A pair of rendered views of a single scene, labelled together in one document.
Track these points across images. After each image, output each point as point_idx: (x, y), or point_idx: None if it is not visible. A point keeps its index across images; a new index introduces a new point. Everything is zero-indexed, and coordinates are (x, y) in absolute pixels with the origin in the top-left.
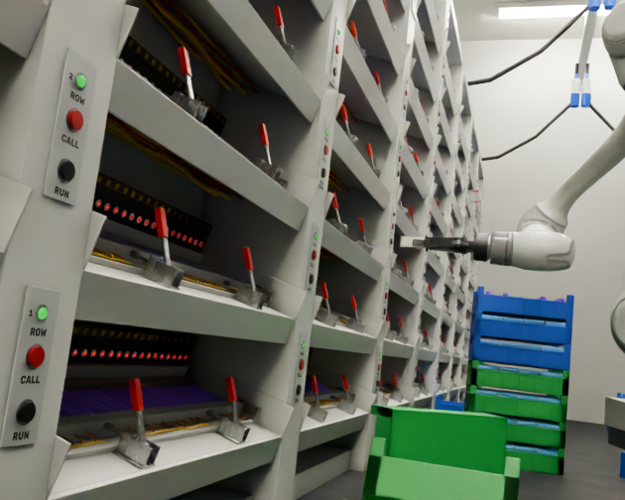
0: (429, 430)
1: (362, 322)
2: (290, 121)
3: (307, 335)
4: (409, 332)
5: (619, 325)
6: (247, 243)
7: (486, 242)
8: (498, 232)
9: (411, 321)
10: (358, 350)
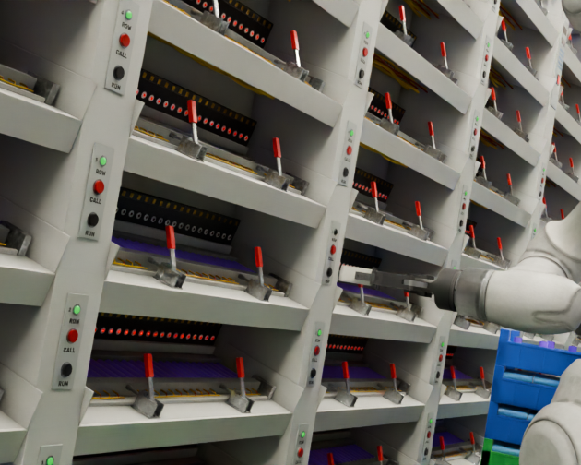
0: None
1: (276, 388)
2: (45, 148)
3: (61, 447)
4: (419, 383)
5: (524, 462)
6: None
7: (451, 285)
8: (471, 270)
9: (422, 367)
10: (243, 436)
